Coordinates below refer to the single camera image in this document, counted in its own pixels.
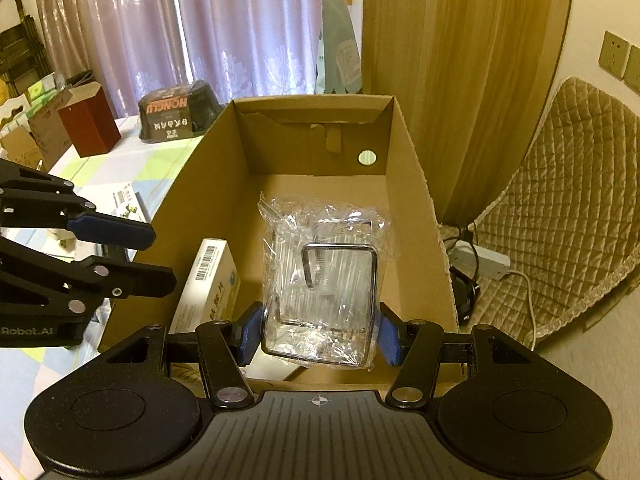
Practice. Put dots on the large open cardboard box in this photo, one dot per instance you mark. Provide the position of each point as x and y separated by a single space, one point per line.
312 194

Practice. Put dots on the dark red paper bag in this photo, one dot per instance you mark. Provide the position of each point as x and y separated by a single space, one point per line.
88 120

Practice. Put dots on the brown cardboard box stack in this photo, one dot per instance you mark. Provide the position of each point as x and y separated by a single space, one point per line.
38 138

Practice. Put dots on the golden brown curtain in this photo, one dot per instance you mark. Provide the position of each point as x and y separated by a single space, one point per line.
471 77

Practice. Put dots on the folding step ladder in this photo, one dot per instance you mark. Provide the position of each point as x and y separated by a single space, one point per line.
22 52

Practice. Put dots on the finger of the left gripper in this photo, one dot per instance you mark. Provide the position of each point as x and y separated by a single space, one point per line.
33 199
35 279

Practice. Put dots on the white power strip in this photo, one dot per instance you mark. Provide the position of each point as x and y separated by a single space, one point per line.
479 262

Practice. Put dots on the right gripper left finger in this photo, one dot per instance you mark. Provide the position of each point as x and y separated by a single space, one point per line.
225 347

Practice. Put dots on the green white snack bag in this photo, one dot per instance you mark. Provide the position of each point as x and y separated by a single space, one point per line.
338 67

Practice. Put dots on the black Honglu food container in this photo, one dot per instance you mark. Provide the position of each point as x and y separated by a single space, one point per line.
178 113

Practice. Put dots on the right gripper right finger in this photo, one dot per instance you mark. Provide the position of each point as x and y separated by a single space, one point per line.
415 348

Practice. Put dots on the purple curtain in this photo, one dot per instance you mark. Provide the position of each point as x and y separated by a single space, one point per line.
132 47

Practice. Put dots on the beige wall socket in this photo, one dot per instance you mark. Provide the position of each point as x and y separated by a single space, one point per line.
619 58

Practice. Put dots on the white ointment box with bird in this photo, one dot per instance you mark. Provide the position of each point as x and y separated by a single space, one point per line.
127 204

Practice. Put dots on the quilted beige chair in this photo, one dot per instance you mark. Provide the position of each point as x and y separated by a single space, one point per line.
568 218

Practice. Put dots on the metal hook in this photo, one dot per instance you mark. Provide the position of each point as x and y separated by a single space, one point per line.
324 270

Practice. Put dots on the white medicine tablet box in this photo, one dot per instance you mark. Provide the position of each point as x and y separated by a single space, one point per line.
210 290

